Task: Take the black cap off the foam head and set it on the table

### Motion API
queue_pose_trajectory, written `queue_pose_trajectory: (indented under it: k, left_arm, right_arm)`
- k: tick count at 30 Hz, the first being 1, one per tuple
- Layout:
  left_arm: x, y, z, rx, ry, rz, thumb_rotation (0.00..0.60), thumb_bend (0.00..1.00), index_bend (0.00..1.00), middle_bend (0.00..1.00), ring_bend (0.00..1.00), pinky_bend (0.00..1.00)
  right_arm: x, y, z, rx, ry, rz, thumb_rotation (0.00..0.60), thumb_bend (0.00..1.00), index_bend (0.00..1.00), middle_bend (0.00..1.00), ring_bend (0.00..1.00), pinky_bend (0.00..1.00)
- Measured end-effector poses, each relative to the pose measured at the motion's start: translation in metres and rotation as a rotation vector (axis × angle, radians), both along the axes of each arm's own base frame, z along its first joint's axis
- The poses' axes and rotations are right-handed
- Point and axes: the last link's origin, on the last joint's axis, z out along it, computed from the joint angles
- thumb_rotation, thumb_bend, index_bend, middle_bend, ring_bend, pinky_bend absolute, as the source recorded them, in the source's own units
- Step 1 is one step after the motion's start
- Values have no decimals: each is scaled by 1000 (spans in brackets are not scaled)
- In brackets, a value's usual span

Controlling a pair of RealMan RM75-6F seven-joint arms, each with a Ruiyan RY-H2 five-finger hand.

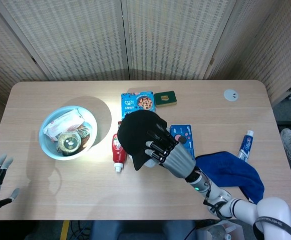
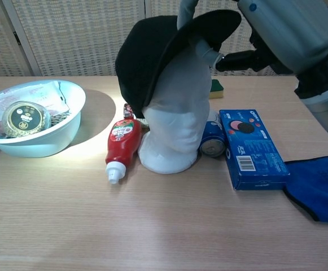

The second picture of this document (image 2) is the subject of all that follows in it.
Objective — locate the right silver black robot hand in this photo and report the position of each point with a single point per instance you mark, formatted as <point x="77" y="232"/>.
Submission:
<point x="290" y="31"/>

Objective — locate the black baseball cap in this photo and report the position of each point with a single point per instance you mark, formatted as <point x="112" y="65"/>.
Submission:
<point x="146" y="62"/>

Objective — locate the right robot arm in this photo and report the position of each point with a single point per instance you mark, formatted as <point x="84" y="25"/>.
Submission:
<point x="321" y="93"/>

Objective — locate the blue Oreo cookie box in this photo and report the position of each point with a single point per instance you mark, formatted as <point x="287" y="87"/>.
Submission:
<point x="251" y="146"/>

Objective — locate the green yellow sponge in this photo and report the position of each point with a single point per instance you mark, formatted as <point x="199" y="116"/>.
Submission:
<point x="216" y="89"/>

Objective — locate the blue soda can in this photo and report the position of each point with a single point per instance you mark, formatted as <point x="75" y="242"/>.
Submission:
<point x="212" y="141"/>

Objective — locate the white foam mannequin head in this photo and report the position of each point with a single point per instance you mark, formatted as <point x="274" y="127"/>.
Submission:
<point x="178" y="118"/>

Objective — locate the blue cloth with black trim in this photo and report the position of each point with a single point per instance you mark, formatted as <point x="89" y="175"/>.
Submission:
<point x="319" y="186"/>

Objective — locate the small red brown sachet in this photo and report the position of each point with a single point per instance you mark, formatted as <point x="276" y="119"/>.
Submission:
<point x="128" y="110"/>

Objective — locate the red ketchup squeeze bottle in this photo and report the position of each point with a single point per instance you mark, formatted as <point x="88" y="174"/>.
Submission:
<point x="122" y="138"/>

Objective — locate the beige woven folding screen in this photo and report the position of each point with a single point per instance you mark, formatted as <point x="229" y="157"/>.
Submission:
<point x="67" y="36"/>

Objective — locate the brown patterned snack pack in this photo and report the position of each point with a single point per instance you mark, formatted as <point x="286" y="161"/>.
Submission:
<point x="57" y="118"/>

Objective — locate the white pink snack packet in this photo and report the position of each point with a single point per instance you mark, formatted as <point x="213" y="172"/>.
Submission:
<point x="36" y="94"/>

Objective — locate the light blue plastic bowl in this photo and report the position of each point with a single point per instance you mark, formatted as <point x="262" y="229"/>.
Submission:
<point x="39" y="141"/>

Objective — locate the round gold black tin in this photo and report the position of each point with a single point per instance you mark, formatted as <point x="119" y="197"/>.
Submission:
<point x="25" y="118"/>

